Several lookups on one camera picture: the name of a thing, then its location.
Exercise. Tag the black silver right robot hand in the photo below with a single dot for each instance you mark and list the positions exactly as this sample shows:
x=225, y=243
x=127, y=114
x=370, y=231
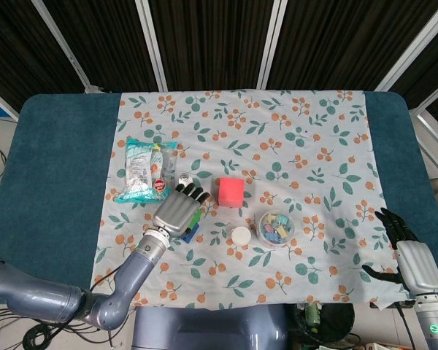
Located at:
x=416, y=262

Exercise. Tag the small silver metal object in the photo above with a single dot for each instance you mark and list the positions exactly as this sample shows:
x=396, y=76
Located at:
x=185, y=178

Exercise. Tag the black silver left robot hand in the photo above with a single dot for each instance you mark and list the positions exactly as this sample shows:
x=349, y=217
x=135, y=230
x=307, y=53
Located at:
x=175, y=213

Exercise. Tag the blue green block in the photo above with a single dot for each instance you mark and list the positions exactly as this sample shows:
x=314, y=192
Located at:
x=189, y=236

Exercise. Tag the green bottle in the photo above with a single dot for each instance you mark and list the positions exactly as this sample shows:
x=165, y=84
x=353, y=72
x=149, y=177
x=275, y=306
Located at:
x=312, y=317

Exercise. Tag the floral tablecloth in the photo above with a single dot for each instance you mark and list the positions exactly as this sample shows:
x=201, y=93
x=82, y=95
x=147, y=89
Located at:
x=277, y=153

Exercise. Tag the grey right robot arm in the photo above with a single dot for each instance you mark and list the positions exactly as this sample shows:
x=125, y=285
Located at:
x=434, y=324

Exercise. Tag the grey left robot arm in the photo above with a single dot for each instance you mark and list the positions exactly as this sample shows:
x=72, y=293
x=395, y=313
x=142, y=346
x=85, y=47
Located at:
x=58, y=299

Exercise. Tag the black round bin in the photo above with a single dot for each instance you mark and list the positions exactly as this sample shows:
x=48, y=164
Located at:
x=336, y=322

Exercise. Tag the green building block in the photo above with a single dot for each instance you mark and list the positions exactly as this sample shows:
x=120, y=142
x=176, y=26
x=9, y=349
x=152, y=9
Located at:
x=195, y=218

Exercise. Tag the grey robot torso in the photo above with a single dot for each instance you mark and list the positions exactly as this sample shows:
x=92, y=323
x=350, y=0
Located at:
x=211, y=328

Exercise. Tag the black curtain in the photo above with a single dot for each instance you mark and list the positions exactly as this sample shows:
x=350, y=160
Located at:
x=219, y=36

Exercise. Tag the white metal frame post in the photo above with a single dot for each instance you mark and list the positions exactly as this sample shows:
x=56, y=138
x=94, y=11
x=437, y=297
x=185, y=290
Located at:
x=432, y=98
x=412, y=47
x=272, y=43
x=62, y=47
x=151, y=43
x=0, y=100

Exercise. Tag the teal white snack bag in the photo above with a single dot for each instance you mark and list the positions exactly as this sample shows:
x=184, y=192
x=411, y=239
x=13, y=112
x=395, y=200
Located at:
x=142, y=171

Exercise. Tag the clear tub of binder clips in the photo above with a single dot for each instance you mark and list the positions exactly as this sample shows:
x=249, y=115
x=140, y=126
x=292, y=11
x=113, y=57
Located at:
x=276, y=228

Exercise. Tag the teal table cover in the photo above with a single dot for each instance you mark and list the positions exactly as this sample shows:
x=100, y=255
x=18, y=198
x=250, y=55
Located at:
x=58, y=164

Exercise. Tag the small white cap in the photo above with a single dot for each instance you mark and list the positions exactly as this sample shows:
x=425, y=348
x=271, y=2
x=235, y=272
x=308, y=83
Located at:
x=241, y=236

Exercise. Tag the red cube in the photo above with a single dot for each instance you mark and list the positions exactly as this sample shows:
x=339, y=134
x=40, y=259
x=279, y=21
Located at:
x=230, y=193

